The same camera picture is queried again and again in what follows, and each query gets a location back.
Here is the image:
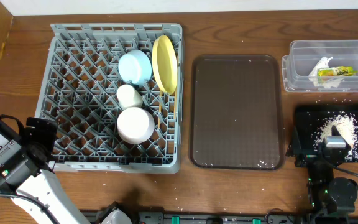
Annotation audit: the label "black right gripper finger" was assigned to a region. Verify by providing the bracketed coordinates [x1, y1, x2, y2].
[287, 126, 301, 156]
[331, 126, 346, 143]

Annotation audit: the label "yellow pandan cake wrapper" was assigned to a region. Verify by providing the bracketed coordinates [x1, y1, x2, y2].
[318, 66, 357, 77]

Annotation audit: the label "white tissue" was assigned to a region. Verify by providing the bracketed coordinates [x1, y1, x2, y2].
[308, 57, 342, 89]

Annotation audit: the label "pink bowl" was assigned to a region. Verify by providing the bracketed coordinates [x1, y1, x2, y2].
[117, 107, 155, 144]

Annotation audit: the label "white plastic cup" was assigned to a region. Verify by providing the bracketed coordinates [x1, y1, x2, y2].
[116, 84, 143, 110]

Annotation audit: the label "wooden chopstick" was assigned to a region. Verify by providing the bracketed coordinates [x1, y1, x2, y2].
[157, 90, 163, 129]
[173, 78, 179, 120]

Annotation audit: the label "light blue bowl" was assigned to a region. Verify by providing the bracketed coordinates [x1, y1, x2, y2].
[118, 50, 152, 85]

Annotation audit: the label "yellow plate with crumbs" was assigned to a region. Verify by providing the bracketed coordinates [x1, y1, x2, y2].
[152, 35, 178, 95]

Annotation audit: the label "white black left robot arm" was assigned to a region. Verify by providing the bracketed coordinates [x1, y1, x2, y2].
[0, 115, 89, 223]

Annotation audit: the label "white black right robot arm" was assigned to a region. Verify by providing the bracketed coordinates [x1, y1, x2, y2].
[286, 126, 358, 223]

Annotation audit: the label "black waste bin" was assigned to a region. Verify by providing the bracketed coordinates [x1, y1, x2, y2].
[294, 104, 358, 162]

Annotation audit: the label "clear plastic waste bin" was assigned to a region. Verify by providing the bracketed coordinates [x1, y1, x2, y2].
[282, 40, 358, 92]

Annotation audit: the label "white rice food scraps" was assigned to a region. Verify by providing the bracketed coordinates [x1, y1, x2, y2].
[314, 113, 358, 162]

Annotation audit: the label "dark brown serving tray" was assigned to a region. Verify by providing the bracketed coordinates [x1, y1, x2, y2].
[189, 54, 285, 171]

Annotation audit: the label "grey plastic dish rack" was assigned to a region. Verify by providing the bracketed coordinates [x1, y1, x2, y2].
[35, 23, 185, 174]

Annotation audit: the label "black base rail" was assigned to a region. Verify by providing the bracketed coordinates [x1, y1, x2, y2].
[81, 202, 312, 224]

